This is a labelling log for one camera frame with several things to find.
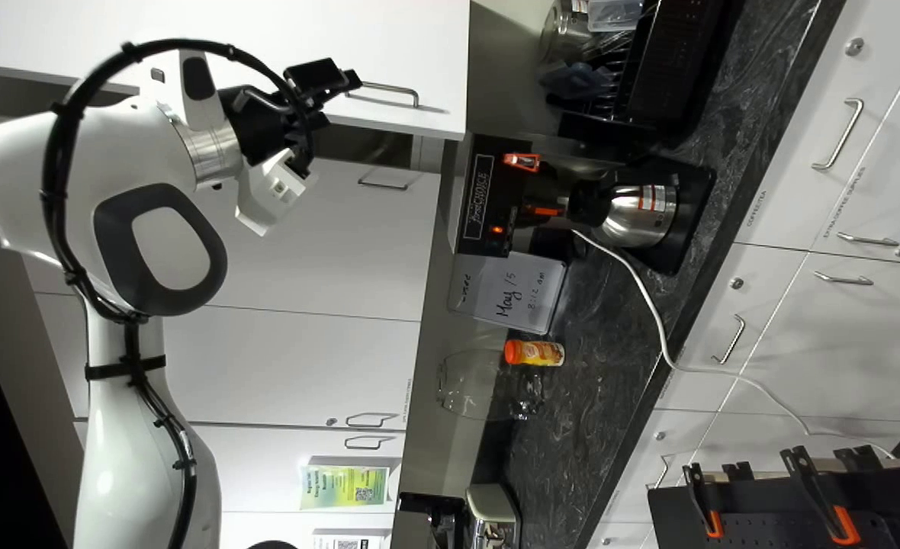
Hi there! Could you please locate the white paper note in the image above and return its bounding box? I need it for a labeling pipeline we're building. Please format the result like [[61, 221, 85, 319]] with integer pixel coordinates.
[[472, 254, 569, 337]]

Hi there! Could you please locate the black perforated board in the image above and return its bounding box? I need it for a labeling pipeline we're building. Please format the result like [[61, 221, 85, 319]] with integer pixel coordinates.
[[643, 456, 900, 549]]

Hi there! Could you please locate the black steel coffee maker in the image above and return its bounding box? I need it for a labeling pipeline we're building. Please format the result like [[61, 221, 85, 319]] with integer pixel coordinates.
[[453, 130, 716, 280]]

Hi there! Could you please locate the small white appliance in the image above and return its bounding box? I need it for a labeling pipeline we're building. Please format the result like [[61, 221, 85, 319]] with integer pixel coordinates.
[[460, 482, 526, 549]]

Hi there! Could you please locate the white printed label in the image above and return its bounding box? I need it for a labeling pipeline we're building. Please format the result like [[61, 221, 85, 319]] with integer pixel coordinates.
[[312, 526, 393, 549]]

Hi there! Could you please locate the upper cabinet body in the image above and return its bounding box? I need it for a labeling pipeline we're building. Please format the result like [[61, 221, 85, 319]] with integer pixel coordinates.
[[0, 57, 472, 176]]

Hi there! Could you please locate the steel container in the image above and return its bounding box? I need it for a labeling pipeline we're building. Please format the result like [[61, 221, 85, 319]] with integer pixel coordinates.
[[538, 0, 626, 60]]

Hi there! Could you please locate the steel coffee carafe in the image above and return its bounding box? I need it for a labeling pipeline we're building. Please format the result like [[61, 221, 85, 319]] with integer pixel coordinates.
[[566, 166, 693, 254]]

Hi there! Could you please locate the clear glass jar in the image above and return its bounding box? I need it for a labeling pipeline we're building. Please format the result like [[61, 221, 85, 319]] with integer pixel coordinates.
[[430, 342, 503, 417]]

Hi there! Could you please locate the white lower cabinet unit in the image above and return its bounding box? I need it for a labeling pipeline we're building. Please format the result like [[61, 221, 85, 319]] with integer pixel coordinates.
[[582, 0, 900, 549]]

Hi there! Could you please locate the steel lower door handle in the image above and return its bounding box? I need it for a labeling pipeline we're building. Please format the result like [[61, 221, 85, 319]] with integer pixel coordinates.
[[815, 267, 879, 289], [837, 230, 900, 259]]

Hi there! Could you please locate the white power cable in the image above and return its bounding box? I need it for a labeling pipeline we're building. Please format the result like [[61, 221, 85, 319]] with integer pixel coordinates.
[[566, 221, 812, 423]]

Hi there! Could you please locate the black clamp head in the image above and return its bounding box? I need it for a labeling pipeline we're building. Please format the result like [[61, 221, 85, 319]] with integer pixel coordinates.
[[837, 442, 889, 472], [721, 459, 759, 487]]

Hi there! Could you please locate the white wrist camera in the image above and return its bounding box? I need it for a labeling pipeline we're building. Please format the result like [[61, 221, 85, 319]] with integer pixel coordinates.
[[232, 146, 313, 237]]

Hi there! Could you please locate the black orange clamp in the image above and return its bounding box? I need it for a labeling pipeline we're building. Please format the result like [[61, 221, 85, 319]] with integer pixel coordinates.
[[676, 459, 730, 542], [779, 442, 865, 549]]

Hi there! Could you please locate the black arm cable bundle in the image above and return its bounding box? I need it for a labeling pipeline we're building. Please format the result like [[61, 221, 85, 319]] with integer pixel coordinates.
[[36, 37, 306, 549]]

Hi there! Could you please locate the black dish tray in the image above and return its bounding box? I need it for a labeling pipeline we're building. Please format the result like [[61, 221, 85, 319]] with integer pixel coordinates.
[[559, 0, 748, 146]]

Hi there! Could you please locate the steel drawer handle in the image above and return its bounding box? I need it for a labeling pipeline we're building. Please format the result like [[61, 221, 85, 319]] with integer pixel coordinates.
[[812, 95, 869, 175], [710, 311, 752, 368]]

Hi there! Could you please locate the small dark shaker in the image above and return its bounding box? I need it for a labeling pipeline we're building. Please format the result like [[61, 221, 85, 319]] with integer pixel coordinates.
[[507, 368, 547, 421]]

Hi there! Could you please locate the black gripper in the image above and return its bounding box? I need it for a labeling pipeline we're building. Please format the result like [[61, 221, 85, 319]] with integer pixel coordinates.
[[215, 56, 365, 171]]

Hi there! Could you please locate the orange bottle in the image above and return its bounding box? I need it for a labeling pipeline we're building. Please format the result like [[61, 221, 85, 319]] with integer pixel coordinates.
[[499, 337, 569, 372]]

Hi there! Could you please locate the white cabinet door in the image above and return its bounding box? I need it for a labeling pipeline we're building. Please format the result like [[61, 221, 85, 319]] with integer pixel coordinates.
[[215, 154, 443, 316], [187, 421, 413, 549], [0, 0, 472, 144], [163, 302, 423, 431]]

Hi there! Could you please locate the blue cloth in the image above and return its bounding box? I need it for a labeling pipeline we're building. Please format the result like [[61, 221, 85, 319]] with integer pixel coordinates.
[[542, 57, 613, 103]]

